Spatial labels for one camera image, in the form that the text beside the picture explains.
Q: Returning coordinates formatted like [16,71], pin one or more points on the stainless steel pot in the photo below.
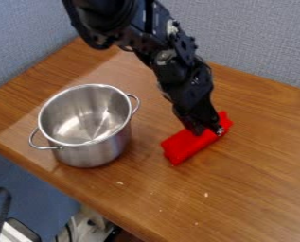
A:
[83,124]

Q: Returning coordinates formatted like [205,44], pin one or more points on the white ribbed box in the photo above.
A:
[16,232]

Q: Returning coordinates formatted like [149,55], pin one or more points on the red rectangular block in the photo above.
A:
[184,145]

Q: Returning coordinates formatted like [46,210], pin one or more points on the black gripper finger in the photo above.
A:
[216,128]
[194,128]

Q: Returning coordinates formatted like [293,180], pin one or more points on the white table leg frame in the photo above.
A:
[87,227]

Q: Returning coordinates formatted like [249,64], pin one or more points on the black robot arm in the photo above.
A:
[141,27]

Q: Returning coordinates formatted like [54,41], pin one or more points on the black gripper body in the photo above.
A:
[186,86]

